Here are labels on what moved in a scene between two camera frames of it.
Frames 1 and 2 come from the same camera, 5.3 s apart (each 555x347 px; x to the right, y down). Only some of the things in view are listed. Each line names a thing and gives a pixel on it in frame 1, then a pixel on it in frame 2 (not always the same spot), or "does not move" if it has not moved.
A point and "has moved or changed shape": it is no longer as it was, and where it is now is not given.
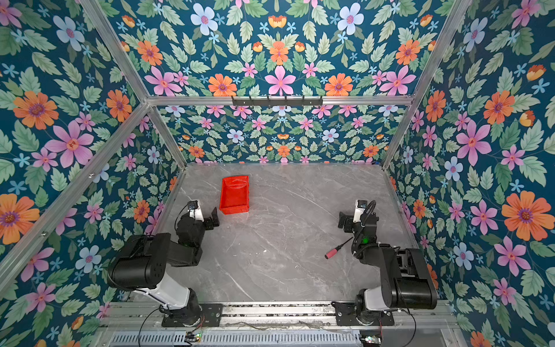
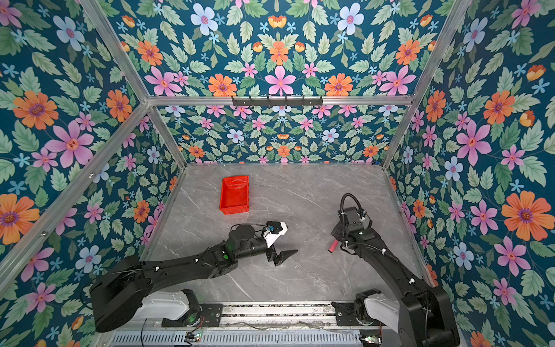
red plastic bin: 235,195 does not move
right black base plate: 346,315 does not move
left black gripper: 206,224 -> 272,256
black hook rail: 285,102 does not move
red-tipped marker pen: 332,253 has moved or changed shape
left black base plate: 208,315 does not move
